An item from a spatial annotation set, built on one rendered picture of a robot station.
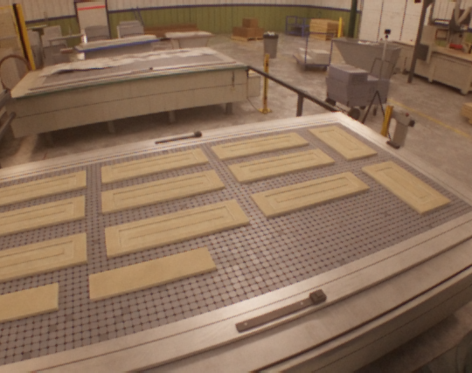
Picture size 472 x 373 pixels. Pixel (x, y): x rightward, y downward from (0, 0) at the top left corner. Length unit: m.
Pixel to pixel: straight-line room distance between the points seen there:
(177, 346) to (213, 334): 0.12
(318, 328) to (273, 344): 0.17
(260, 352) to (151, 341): 0.36
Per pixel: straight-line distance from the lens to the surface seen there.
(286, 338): 1.15
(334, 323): 1.22
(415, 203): 1.86
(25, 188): 2.13
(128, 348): 1.14
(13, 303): 1.41
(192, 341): 1.11
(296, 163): 1.99
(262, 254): 1.36
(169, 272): 1.29
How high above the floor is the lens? 1.83
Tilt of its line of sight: 33 degrees down
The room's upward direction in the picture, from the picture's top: straight up
